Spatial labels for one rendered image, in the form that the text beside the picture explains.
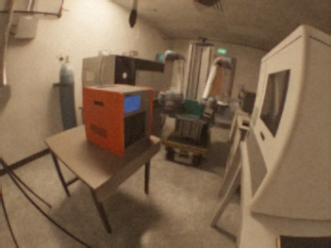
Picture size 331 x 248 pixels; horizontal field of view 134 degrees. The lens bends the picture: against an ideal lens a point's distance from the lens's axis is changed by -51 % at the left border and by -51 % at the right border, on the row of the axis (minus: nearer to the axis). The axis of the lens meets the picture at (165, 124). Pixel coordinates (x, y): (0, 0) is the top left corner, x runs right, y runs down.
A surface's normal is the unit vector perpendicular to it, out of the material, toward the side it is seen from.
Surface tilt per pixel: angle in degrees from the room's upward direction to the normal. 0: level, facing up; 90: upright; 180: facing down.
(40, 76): 90
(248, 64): 90
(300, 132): 90
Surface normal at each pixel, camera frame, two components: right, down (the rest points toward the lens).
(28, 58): 0.89, 0.24
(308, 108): -0.44, 0.27
